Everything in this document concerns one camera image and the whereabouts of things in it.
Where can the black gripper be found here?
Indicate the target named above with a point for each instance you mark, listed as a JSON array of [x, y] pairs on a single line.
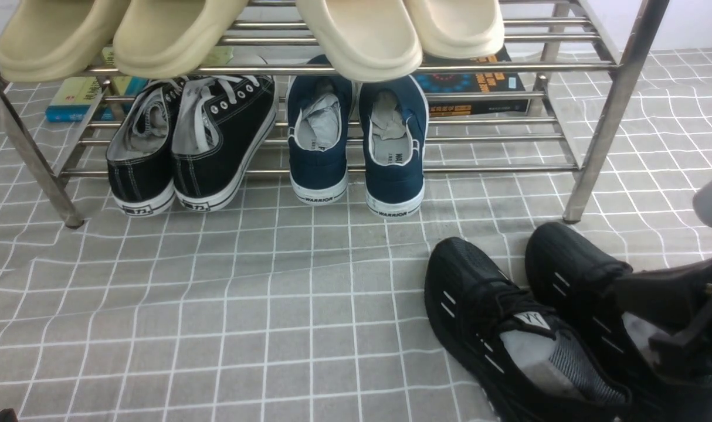
[[678, 301]]

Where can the black knit sneaker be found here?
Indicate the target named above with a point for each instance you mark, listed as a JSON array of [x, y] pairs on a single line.
[[568, 272], [529, 362]]

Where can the silver metal shoe rack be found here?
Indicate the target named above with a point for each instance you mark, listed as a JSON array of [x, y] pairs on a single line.
[[574, 42]]

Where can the black orange book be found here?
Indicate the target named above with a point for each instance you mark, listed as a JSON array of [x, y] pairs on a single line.
[[474, 84]]

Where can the right navy canvas shoe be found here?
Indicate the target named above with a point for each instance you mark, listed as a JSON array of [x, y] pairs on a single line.
[[394, 118]]

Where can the navy canvas shoe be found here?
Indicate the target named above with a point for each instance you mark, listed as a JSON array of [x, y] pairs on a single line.
[[394, 118], [318, 109]]

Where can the right cream foam slipper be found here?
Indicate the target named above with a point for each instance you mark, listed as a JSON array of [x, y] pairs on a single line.
[[458, 29]]

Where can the cream foam slipper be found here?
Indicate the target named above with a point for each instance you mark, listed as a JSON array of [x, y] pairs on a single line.
[[365, 41], [458, 29]]

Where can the grey checkered floor cloth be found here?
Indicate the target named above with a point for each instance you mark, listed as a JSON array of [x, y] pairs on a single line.
[[271, 310]]

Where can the left cream foam slipper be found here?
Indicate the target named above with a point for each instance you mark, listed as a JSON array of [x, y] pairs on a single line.
[[365, 41]]

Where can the left navy canvas shoe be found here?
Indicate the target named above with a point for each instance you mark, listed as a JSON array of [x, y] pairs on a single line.
[[318, 109]]

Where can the right black canvas sneaker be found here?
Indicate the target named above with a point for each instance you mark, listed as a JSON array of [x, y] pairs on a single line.
[[221, 124]]

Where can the black canvas sneaker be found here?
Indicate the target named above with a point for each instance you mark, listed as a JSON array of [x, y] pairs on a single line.
[[221, 124], [139, 154]]

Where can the left black canvas sneaker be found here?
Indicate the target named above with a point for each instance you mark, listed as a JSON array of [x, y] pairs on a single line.
[[139, 154]]

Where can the tan foam slipper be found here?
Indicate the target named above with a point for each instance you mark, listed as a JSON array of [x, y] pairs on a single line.
[[53, 40], [166, 39]]

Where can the blue green book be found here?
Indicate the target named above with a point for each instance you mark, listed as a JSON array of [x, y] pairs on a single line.
[[76, 95]]

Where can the left tan foam slipper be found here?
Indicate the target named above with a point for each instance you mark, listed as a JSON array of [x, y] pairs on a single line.
[[53, 40]]

